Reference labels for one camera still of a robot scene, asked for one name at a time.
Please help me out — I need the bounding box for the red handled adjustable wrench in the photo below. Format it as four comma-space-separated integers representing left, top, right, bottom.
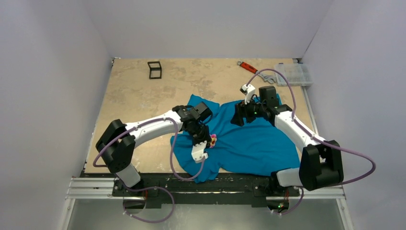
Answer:
237, 60, 276, 84

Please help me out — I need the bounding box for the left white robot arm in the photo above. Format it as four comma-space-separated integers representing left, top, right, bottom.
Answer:
93, 102, 213, 196

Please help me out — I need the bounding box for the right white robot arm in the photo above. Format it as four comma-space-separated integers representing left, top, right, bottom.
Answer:
231, 84, 344, 195

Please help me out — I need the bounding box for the blue t-shirt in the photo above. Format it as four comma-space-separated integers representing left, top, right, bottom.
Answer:
170, 94, 300, 183

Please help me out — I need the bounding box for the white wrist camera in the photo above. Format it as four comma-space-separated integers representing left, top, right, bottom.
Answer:
191, 141, 208, 163
240, 84, 256, 104

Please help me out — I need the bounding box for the clear plastic organizer box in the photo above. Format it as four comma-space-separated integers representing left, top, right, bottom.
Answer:
274, 62, 313, 87

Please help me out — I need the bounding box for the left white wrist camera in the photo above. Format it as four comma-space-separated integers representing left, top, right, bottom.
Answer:
191, 141, 208, 163

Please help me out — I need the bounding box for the aluminium rail frame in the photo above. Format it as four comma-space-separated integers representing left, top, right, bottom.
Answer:
65, 178, 345, 199

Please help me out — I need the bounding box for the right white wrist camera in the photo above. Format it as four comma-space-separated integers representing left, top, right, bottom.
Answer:
240, 84, 256, 104

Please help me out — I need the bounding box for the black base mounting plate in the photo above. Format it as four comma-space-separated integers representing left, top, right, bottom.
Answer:
79, 172, 304, 211

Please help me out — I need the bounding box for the pink flower brooch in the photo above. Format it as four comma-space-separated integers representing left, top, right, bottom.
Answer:
208, 134, 217, 148

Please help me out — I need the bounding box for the black wire frame stand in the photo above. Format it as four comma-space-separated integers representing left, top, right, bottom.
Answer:
147, 61, 162, 80

